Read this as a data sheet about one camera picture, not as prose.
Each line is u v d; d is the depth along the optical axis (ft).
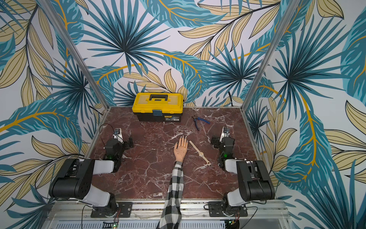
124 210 2.41
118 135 2.57
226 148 2.28
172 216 2.18
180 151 2.97
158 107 3.17
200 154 3.09
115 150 2.30
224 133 2.62
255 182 1.51
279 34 2.56
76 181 1.47
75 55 2.80
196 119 3.63
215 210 2.41
